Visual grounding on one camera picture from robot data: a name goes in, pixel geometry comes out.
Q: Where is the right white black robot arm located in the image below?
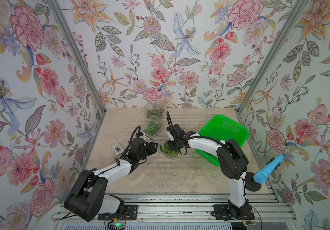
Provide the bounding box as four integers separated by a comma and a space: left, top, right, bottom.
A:
166, 113, 255, 220

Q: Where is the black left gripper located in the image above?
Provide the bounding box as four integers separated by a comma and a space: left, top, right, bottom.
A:
137, 141, 159, 161

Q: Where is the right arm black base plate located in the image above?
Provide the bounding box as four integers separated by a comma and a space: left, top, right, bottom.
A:
211, 203, 255, 221

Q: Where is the aluminium corner post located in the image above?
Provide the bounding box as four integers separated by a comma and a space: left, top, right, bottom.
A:
237, 0, 307, 115
47, 0, 106, 114

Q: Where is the green plastic mesh basket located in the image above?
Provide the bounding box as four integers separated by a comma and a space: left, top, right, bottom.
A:
189, 115, 249, 166

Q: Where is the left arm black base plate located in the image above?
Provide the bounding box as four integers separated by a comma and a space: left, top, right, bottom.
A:
97, 205, 138, 221

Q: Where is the black round microphone stand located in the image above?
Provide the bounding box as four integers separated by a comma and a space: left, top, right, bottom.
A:
245, 172, 262, 192

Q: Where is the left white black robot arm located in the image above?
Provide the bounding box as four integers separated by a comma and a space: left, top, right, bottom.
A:
63, 126, 158, 222

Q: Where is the clear pepper container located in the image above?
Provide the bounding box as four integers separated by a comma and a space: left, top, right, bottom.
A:
159, 143, 181, 157
142, 119, 163, 138
144, 106, 165, 118

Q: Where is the right aluminium corner post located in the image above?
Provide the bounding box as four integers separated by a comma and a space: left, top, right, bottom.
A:
237, 0, 307, 115

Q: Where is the left aluminium corner post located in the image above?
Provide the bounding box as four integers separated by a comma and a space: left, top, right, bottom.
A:
47, 0, 106, 114

